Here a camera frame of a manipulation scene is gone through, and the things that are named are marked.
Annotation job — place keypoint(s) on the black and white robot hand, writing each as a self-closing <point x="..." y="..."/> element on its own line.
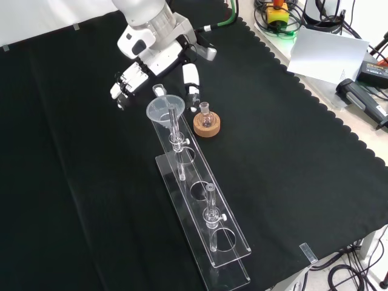
<point x="163" y="57"/>

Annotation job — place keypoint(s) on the translucent plastic funnel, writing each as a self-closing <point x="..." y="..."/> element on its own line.
<point x="156" y="110"/>

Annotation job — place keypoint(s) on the glass weighing funnel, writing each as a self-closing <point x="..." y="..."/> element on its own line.
<point x="159" y="90"/>

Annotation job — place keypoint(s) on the clear acrylic funnel stand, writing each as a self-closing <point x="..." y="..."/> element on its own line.
<point x="194" y="174"/>

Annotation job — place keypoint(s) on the glass round-bottom flask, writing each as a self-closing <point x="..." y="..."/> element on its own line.
<point x="206" y="119"/>

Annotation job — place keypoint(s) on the grey tape strip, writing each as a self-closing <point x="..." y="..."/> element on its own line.
<point x="77" y="27"/>
<point x="5" y="48"/>

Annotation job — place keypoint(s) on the yellow stop button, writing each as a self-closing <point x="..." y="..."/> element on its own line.
<point x="276" y="15"/>

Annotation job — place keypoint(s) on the black cloth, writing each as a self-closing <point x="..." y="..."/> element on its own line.
<point x="91" y="182"/>

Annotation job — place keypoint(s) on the pale board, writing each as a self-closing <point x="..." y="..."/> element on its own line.
<point x="327" y="54"/>

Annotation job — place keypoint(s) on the black handheld device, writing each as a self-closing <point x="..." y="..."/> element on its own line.
<point x="357" y="98"/>

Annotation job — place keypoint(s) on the black power adapter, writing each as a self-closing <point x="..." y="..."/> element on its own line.
<point x="374" y="72"/>

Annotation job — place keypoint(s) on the clear tape strip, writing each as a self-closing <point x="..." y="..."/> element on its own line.
<point x="308" y="252"/>

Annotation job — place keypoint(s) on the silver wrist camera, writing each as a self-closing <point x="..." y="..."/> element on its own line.
<point x="207" y="54"/>

